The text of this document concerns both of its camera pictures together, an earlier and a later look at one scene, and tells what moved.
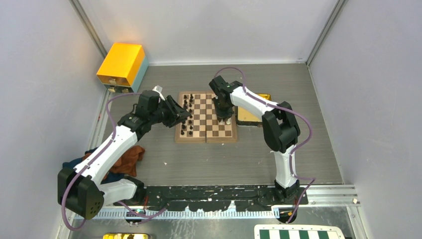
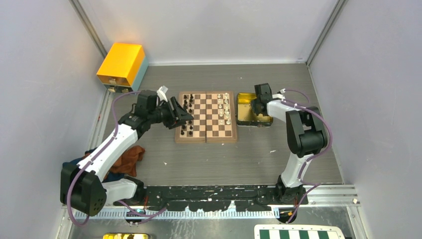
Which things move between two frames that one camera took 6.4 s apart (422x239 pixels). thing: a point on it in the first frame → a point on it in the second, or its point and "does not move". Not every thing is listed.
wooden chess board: x=204 y=126 does not move
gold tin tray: x=245 y=117 does not move
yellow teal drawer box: x=124 y=68 does not move
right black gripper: x=220 y=115 → x=254 y=104
